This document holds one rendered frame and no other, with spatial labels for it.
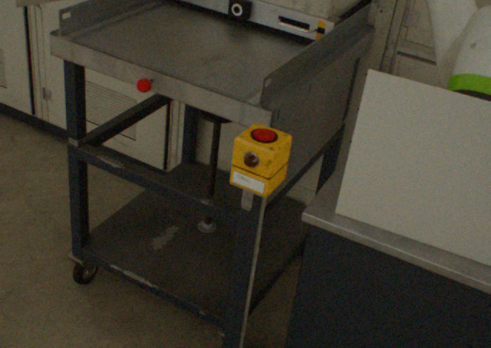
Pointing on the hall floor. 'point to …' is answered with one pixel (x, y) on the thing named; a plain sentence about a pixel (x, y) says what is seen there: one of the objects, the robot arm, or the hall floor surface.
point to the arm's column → (380, 301)
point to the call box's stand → (243, 268)
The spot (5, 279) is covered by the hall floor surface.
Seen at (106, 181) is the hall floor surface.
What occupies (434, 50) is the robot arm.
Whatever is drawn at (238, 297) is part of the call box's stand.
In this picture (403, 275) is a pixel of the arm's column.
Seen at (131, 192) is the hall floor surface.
